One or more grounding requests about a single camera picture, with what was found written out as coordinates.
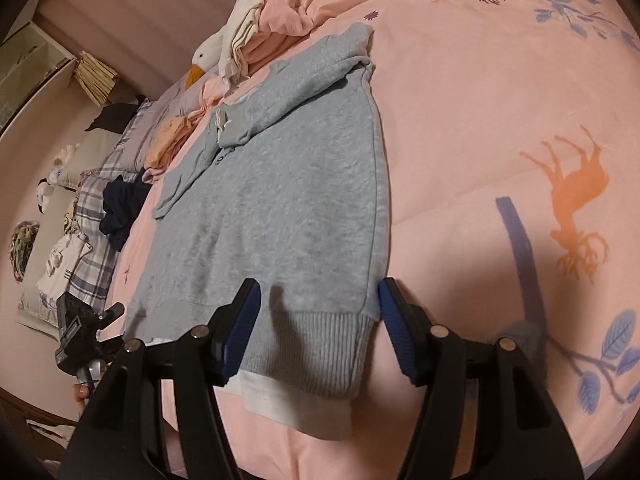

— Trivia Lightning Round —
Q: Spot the grey sweatshirt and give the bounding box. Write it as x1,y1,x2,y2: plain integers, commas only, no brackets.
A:
121,22,392,442

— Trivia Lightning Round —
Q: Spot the left hand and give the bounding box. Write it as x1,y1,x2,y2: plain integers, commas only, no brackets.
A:
72,373,105,417

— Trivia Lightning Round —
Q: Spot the plaid pillow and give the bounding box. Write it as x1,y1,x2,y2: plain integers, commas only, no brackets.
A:
68,100,155,311

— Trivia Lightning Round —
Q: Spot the dark navy garment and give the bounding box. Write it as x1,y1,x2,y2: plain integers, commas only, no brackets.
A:
99,169,152,252

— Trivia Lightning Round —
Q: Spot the folded orange garment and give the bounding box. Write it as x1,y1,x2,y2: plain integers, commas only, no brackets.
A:
143,116,194,170

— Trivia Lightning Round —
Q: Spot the grey purple pillow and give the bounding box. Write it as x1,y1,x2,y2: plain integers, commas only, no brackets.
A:
117,67,218,172

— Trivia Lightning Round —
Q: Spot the stack of books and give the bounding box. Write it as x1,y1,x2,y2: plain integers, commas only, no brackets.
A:
74,51,119,107

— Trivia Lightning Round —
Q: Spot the folded pink garment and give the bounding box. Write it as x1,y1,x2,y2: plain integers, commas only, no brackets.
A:
240,0,314,77

